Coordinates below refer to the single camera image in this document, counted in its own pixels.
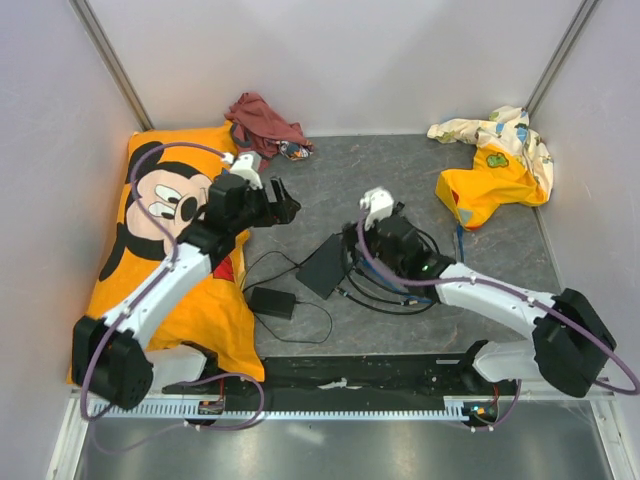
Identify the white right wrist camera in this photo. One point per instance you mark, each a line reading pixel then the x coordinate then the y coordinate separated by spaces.
pixel 378 204

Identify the orange Mickey Mouse pillow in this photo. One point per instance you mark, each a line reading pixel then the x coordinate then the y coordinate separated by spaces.
pixel 174 170

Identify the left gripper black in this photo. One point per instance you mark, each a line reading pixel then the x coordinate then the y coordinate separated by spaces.
pixel 280 212

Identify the left aluminium corner post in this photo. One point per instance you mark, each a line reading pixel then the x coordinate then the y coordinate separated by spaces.
pixel 110 58

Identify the yellow patterned children's garment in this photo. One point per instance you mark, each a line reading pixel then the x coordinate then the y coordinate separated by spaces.
pixel 511 165

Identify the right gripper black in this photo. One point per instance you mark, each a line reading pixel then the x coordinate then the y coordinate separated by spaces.
pixel 350 236

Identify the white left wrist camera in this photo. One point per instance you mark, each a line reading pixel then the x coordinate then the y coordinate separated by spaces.
pixel 246 165

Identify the black network switch box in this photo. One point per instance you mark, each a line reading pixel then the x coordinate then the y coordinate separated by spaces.
pixel 323 271

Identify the aluminium corner post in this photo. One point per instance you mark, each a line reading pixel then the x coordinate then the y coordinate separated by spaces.
pixel 561 53
pixel 110 58

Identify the slotted aluminium cable duct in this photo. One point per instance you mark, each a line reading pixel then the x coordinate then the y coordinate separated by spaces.
pixel 309 405

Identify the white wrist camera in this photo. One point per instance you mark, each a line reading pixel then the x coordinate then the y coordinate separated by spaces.
pixel 378 204
pixel 246 165

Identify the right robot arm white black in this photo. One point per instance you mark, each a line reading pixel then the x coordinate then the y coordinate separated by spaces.
pixel 564 341

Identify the maroon crumpled garment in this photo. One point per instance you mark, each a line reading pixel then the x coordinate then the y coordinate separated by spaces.
pixel 255 126

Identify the black power adapter brick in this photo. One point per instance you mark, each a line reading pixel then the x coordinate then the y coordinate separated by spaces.
pixel 270 302

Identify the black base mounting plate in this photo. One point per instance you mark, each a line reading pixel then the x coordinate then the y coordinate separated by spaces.
pixel 422 374

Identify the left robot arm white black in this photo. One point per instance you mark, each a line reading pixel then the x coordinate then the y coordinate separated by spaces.
pixel 108 357

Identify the right aluminium corner post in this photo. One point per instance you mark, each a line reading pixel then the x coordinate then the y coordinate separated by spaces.
pixel 561 53

